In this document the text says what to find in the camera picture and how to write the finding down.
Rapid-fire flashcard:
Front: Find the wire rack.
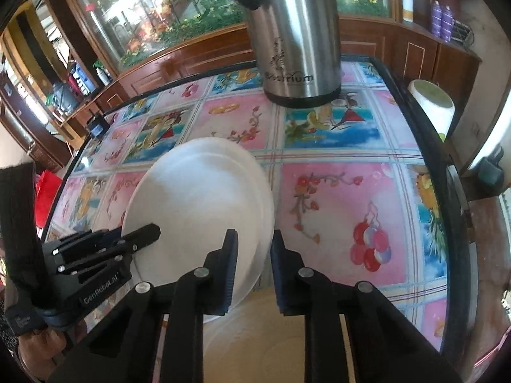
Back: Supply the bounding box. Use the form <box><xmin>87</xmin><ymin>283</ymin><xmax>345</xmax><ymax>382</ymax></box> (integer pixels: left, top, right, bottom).
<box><xmin>453</xmin><ymin>23</ymin><xmax>475</xmax><ymax>47</ymax></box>

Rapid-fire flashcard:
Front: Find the white plate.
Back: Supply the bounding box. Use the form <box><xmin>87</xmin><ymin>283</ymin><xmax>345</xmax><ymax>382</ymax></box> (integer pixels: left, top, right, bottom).
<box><xmin>121</xmin><ymin>137</ymin><xmax>276</xmax><ymax>312</ymax></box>

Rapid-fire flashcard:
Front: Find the grey kettle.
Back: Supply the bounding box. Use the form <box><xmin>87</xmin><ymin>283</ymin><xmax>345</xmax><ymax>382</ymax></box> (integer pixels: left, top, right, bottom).
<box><xmin>51</xmin><ymin>82</ymin><xmax>81</xmax><ymax>113</ymax></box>

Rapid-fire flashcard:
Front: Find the dark small object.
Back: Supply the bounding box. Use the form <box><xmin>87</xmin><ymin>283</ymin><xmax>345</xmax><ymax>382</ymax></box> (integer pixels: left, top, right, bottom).
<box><xmin>478</xmin><ymin>147</ymin><xmax>505</xmax><ymax>197</ymax></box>

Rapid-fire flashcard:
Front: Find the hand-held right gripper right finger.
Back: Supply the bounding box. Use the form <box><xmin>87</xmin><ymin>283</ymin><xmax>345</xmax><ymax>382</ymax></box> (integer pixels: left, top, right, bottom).
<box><xmin>271</xmin><ymin>230</ymin><xmax>464</xmax><ymax>383</ymax></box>

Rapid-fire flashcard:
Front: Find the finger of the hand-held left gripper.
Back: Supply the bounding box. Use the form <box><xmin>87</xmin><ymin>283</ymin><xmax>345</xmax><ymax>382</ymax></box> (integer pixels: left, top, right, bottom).
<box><xmin>43</xmin><ymin>229</ymin><xmax>121</xmax><ymax>257</ymax></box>
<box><xmin>59</xmin><ymin>224</ymin><xmax>161</xmax><ymax>276</ymax></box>

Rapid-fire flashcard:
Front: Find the white cylindrical container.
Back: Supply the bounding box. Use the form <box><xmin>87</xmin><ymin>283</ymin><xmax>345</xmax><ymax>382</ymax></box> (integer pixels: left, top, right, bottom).
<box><xmin>407</xmin><ymin>79</ymin><xmax>456</xmax><ymax>139</ymax></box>

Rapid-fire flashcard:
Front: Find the fruit printed tablecloth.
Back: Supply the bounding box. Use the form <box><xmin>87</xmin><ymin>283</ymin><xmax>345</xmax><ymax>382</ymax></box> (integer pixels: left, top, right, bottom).
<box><xmin>44</xmin><ymin>62</ymin><xmax>453</xmax><ymax>370</ymax></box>

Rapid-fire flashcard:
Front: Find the white bottle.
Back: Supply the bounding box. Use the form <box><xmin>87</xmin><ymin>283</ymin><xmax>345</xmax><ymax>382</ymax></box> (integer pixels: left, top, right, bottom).
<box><xmin>93</xmin><ymin>60</ymin><xmax>113</xmax><ymax>87</ymax></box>

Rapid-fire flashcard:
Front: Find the wooden cabinet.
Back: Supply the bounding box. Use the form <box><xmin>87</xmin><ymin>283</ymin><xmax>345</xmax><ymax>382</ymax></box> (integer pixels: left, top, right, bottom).
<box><xmin>0</xmin><ymin>18</ymin><xmax>482</xmax><ymax>170</ymax></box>

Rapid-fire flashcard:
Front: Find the stainless steel thermos flask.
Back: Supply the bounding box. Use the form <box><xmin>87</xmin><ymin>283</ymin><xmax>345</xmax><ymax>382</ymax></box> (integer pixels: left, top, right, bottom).
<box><xmin>205</xmin><ymin>0</ymin><xmax>345</xmax><ymax>108</ymax></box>

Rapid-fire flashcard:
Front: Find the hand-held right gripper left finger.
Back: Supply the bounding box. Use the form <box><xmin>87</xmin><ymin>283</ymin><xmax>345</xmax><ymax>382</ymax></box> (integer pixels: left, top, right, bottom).
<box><xmin>50</xmin><ymin>229</ymin><xmax>239</xmax><ymax>383</ymax></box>

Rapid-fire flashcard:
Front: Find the red bag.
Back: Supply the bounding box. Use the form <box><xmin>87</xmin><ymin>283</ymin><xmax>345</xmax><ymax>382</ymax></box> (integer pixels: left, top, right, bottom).
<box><xmin>35</xmin><ymin>169</ymin><xmax>63</xmax><ymax>241</ymax></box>

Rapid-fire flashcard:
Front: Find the blue container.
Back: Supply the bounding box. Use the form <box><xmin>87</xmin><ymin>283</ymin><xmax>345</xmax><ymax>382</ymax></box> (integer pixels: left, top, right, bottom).
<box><xmin>69</xmin><ymin>63</ymin><xmax>93</xmax><ymax>93</ymax></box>

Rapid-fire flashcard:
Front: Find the floral glass fish tank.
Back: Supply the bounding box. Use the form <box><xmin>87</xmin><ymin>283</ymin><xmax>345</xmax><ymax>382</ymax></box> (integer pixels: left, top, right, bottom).
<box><xmin>64</xmin><ymin>0</ymin><xmax>400</xmax><ymax>73</ymax></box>

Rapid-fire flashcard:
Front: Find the person's left hand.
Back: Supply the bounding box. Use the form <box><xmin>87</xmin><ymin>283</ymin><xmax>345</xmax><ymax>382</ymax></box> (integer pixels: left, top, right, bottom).
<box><xmin>16</xmin><ymin>325</ymin><xmax>68</xmax><ymax>368</ymax></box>

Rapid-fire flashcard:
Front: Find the purple bottle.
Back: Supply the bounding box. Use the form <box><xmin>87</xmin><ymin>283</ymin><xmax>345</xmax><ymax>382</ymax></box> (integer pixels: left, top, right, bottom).
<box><xmin>441</xmin><ymin>5</ymin><xmax>454</xmax><ymax>42</ymax></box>
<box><xmin>431</xmin><ymin>2</ymin><xmax>443</xmax><ymax>37</ymax></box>

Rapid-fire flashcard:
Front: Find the black rimmed dining table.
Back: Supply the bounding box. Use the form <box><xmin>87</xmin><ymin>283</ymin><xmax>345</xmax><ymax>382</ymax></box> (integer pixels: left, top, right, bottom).
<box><xmin>39</xmin><ymin>56</ymin><xmax>477</xmax><ymax>383</ymax></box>

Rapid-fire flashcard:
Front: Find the black electric motor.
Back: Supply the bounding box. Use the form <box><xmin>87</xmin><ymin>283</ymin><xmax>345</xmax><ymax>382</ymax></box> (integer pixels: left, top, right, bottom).
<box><xmin>88</xmin><ymin>114</ymin><xmax>111</xmax><ymax>139</ymax></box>

